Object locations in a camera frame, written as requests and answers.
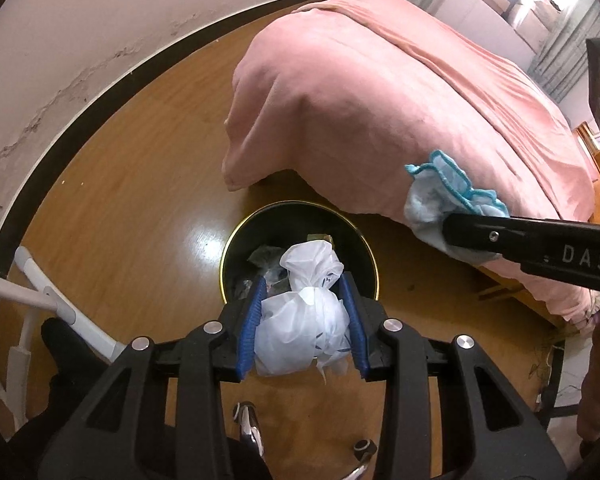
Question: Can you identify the wooden furniture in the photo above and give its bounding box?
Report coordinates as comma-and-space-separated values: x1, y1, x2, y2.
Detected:
575, 125, 600, 221

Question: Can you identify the person's leg in black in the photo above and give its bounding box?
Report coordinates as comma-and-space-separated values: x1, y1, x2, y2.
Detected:
5, 317, 131, 461

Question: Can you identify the bed with pink cover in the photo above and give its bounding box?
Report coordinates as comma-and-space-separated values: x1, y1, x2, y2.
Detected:
221, 0, 600, 323

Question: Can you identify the grey crumpled wrapper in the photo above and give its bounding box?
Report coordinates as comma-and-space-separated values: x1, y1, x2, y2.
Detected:
247, 245, 287, 281

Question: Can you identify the black bin with gold rim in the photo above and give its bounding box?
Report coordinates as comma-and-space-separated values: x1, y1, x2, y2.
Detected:
219, 201, 381, 307

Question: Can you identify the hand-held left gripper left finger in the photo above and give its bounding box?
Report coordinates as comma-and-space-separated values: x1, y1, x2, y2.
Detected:
37, 275, 268, 480

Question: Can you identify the white plastic bag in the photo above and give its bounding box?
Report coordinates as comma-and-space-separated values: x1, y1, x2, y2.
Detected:
254, 240, 353, 386

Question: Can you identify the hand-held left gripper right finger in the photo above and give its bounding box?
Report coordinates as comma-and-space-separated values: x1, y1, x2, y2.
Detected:
339, 272, 567, 480

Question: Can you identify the wooden bed frame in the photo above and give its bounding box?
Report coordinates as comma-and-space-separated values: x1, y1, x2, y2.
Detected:
475, 260, 571, 328

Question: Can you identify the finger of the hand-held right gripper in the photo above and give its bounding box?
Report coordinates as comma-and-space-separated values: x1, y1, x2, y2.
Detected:
441, 214, 546, 267

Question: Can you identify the cloth with teal edge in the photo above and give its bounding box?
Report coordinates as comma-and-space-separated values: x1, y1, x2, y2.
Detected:
404, 150, 511, 266

